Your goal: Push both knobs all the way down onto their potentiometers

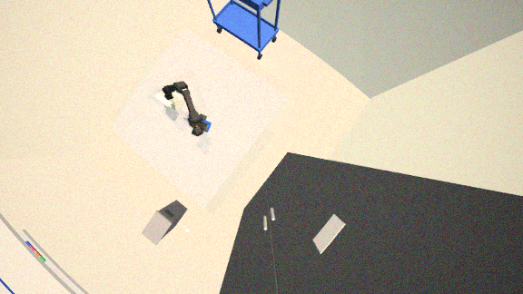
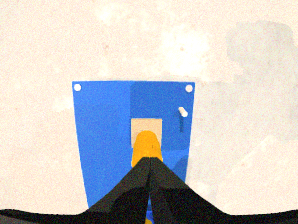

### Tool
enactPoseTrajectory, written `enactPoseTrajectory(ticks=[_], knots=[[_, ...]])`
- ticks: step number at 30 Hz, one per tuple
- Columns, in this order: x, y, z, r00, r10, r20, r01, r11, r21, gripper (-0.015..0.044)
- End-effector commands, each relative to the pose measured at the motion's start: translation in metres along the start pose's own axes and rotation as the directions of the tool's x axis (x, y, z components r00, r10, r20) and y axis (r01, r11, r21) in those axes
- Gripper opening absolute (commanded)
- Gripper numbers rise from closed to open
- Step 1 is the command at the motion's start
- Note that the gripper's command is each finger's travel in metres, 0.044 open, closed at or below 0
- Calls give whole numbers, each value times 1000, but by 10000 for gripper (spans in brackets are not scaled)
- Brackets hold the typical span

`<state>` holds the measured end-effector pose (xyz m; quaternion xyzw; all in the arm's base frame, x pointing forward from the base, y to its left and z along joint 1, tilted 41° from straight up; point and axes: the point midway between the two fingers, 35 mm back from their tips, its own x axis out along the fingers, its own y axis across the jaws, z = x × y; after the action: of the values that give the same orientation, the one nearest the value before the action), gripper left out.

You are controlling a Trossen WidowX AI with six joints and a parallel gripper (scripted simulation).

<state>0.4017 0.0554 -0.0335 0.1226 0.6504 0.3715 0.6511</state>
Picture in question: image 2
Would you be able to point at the blue rectangular board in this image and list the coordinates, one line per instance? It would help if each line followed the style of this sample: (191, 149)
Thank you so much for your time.
(120, 121)

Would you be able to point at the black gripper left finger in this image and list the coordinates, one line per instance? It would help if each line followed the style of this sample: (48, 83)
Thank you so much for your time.
(125, 204)

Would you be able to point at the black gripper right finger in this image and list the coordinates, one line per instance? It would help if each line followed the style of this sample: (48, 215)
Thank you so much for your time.
(174, 202)

